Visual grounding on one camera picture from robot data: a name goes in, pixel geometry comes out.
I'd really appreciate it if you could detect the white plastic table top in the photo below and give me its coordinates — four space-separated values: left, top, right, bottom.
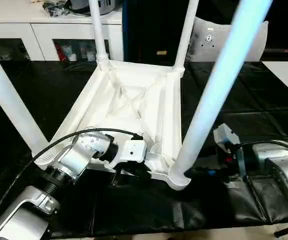
33 59 192 191

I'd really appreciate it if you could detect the black work mat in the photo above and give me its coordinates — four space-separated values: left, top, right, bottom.
0 59 288 237

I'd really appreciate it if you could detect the white board on right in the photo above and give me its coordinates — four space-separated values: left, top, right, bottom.
261 60 288 104

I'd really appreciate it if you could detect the grey cushion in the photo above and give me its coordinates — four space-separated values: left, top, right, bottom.
188 17 269 63

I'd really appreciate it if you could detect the black monitor with red logo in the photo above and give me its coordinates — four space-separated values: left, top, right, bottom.
262 48 288 54

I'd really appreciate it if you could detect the black cabinet with gold label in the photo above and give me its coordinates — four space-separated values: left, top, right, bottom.
122 0 197 68

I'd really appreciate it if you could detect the grey round helmet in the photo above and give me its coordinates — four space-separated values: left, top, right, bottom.
70 0 124 16

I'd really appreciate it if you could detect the dark clutter pile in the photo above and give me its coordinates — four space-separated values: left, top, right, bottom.
42 1 71 18

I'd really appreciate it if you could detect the white glass-door cabinet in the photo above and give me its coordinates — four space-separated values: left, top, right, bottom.
0 0 125 63

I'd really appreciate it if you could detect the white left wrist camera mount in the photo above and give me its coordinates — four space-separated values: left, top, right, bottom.
103 139 149 170

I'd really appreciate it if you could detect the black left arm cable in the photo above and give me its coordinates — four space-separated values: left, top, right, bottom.
0 127 145 231

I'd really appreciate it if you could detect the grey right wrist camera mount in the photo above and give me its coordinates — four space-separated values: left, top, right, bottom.
213 122 246 181

